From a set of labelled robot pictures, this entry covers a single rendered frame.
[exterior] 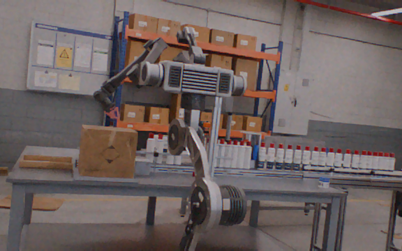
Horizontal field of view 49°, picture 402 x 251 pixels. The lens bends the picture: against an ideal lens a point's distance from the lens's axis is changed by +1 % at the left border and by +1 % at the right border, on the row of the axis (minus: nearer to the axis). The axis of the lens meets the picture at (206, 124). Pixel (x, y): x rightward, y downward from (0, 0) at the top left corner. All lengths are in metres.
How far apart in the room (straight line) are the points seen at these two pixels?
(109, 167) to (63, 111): 4.74
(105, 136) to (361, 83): 8.06
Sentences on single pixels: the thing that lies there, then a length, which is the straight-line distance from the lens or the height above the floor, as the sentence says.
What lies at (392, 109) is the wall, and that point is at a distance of 10.78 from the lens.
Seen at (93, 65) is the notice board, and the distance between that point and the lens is 7.21.
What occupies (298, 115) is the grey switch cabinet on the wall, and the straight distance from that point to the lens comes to 8.58.
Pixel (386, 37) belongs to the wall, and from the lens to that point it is 10.60.
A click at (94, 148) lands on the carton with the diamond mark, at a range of 2.56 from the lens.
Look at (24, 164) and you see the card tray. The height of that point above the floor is 0.85.
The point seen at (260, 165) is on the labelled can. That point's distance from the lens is 3.29.
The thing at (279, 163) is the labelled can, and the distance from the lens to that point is 3.35.
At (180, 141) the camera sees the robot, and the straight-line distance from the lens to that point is 2.28.
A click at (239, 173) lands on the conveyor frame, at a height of 0.85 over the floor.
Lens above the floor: 1.34
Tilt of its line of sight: 3 degrees down
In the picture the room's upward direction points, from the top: 6 degrees clockwise
